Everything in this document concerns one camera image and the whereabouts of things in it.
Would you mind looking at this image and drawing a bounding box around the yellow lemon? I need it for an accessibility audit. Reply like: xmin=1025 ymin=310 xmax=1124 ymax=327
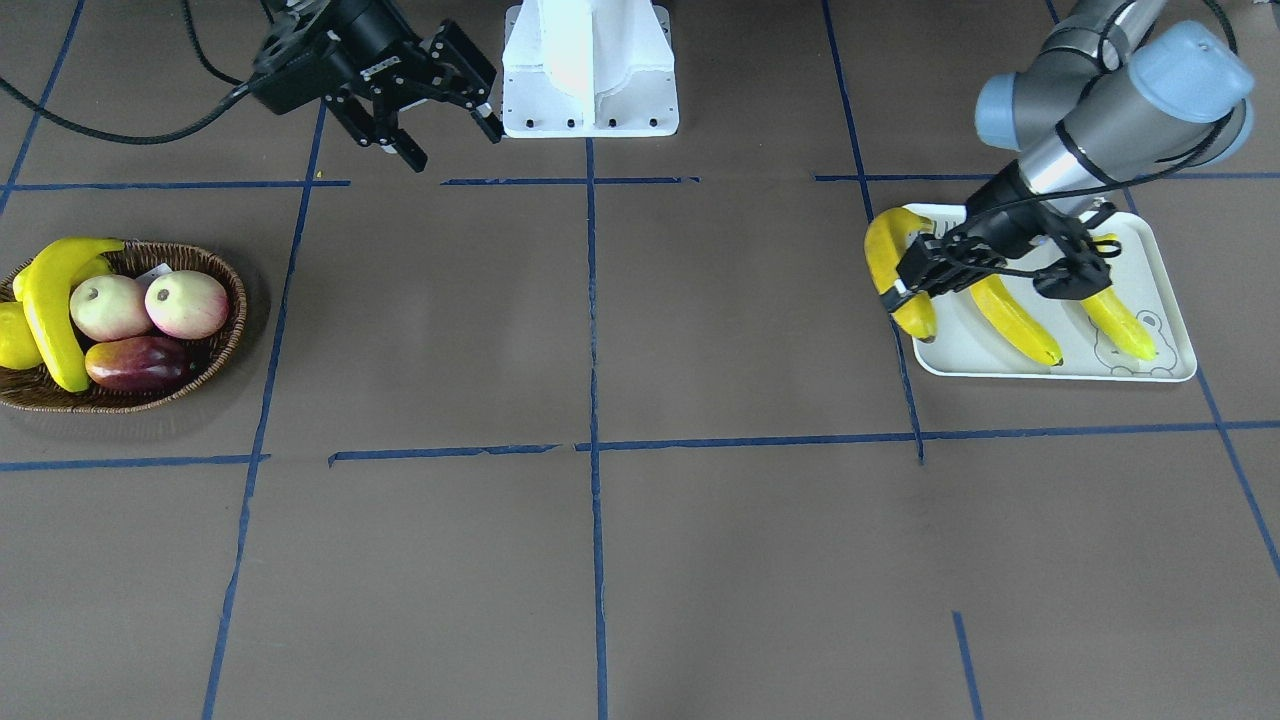
xmin=0 ymin=302 xmax=44 ymax=372

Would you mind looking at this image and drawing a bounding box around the white bear tray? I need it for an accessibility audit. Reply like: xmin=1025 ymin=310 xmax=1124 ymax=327
xmin=913 ymin=211 xmax=1199 ymax=383

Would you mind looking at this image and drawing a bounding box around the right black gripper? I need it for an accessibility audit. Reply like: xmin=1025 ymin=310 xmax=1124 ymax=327
xmin=248 ymin=1 xmax=504 ymax=173

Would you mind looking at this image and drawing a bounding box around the yellow banana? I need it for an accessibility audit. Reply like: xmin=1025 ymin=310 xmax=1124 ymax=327
xmin=969 ymin=275 xmax=1064 ymax=366
xmin=864 ymin=208 xmax=938 ymax=343
xmin=1080 ymin=233 xmax=1157 ymax=361
xmin=20 ymin=237 xmax=125 ymax=393

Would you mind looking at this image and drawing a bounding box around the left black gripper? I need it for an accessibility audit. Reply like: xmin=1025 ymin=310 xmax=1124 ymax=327
xmin=897 ymin=160 xmax=1123 ymax=301

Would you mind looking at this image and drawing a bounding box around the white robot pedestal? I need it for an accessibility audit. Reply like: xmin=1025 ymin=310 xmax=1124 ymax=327
xmin=500 ymin=1 xmax=680 ymax=138

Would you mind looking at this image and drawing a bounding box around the pink white peach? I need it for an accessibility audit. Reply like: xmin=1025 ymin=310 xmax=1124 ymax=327
xmin=143 ymin=270 xmax=230 ymax=340

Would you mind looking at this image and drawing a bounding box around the brown wicker basket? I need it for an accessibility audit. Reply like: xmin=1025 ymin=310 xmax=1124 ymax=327
xmin=3 ymin=240 xmax=248 ymax=414

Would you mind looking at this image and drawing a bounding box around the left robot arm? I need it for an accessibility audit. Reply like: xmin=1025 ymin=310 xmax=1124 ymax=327
xmin=879 ymin=1 xmax=1257 ymax=311

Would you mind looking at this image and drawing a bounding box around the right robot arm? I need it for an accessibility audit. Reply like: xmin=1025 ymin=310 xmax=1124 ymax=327
xmin=248 ymin=1 xmax=506 ymax=172

